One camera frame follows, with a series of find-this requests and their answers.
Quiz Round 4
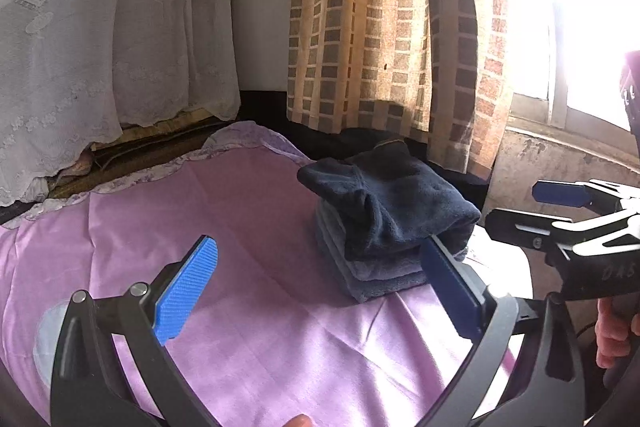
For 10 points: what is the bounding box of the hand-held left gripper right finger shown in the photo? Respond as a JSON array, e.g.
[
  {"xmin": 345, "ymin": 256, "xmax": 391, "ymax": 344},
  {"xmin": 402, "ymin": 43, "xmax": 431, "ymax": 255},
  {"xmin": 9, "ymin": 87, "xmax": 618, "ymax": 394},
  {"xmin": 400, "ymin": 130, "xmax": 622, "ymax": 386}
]
[{"xmin": 415, "ymin": 234, "xmax": 586, "ymax": 427}]

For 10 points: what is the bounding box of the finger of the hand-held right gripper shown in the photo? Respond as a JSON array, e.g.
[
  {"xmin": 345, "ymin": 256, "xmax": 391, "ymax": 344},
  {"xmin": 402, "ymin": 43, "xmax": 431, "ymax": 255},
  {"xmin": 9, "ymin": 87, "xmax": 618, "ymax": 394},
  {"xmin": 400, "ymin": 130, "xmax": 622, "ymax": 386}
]
[
  {"xmin": 531, "ymin": 179, "xmax": 640, "ymax": 208},
  {"xmin": 484, "ymin": 207, "xmax": 576, "ymax": 254}
]

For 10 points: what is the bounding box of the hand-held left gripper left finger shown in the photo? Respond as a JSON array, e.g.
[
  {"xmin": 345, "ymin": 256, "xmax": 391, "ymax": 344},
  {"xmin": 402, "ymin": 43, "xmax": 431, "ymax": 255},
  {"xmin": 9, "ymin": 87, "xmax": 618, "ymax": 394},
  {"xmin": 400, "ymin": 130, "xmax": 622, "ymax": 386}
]
[{"xmin": 49, "ymin": 234, "xmax": 221, "ymax": 427}]

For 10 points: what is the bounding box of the navy knit cardigan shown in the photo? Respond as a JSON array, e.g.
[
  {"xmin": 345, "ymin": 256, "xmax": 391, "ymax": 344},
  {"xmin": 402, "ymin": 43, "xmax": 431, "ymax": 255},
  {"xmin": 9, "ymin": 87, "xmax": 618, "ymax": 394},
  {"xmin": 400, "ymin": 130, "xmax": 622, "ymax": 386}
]
[{"xmin": 297, "ymin": 142, "xmax": 482, "ymax": 263}]

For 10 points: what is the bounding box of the person's right hand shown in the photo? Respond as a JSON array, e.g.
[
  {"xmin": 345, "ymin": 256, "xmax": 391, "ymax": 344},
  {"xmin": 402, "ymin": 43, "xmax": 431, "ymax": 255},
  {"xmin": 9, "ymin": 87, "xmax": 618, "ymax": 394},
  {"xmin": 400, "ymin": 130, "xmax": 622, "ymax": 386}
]
[{"xmin": 595, "ymin": 297, "xmax": 640, "ymax": 370}]

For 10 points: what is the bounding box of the folded grey-blue garment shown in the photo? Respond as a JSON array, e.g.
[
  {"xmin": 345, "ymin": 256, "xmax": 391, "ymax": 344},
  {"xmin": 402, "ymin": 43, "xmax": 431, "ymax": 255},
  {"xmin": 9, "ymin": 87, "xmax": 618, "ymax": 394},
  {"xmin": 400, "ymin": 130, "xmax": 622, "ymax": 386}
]
[{"xmin": 314, "ymin": 199, "xmax": 471, "ymax": 304}]

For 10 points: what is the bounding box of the window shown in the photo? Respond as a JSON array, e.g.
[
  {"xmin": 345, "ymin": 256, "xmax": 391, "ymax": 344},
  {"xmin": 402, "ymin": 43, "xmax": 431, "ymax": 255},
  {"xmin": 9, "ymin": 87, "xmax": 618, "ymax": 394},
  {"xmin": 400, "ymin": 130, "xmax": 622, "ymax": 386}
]
[{"xmin": 500, "ymin": 0, "xmax": 640, "ymax": 132}]

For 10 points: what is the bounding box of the lilac bed sheet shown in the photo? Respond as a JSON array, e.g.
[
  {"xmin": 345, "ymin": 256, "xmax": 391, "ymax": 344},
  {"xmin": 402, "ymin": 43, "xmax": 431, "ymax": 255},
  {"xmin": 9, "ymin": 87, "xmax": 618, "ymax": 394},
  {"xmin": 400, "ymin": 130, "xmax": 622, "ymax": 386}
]
[{"xmin": 0, "ymin": 147, "xmax": 531, "ymax": 427}]

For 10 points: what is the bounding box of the brown bamboo mat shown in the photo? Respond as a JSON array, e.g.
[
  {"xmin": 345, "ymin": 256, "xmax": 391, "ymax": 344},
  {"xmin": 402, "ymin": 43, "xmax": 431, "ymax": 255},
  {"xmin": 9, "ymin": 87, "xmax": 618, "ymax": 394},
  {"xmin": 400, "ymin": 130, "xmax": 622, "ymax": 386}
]
[{"xmin": 47, "ymin": 107, "xmax": 226, "ymax": 200}]

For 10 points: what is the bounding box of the beige checked curtain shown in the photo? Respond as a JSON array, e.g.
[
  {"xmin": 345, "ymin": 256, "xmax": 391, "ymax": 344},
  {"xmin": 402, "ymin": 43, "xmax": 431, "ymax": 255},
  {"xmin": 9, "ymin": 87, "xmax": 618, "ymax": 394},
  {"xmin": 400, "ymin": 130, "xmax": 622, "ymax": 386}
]
[{"xmin": 286, "ymin": 0, "xmax": 516, "ymax": 180}]

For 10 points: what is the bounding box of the white lace mosquito net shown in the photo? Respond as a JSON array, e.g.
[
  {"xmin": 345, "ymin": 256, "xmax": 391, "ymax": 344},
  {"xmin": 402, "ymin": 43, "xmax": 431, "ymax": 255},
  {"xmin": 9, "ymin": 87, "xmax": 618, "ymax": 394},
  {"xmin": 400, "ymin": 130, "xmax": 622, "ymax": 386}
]
[{"xmin": 0, "ymin": 0, "xmax": 243, "ymax": 208}]

